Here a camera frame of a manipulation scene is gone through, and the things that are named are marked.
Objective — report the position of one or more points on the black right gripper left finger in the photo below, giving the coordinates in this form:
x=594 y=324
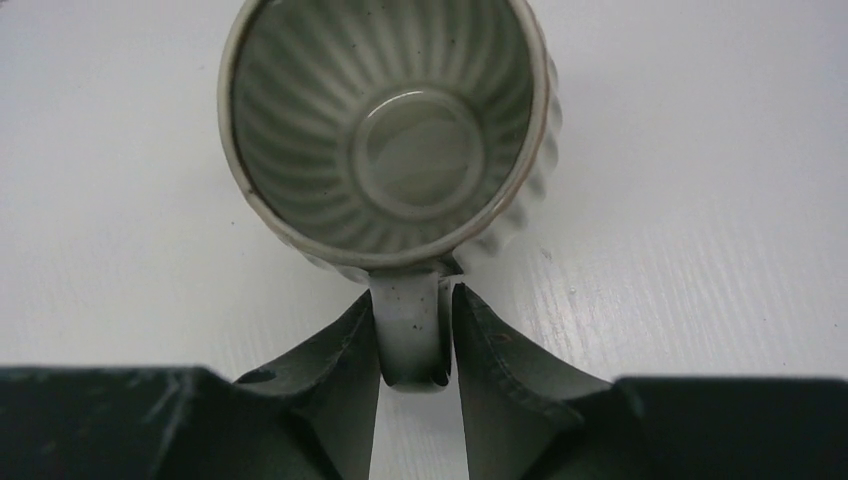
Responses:
x=309 y=414

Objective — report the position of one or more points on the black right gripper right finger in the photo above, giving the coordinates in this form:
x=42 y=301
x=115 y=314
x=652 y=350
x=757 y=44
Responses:
x=529 y=415

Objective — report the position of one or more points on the grey ribbed mug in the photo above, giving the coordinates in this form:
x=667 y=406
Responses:
x=398 y=143

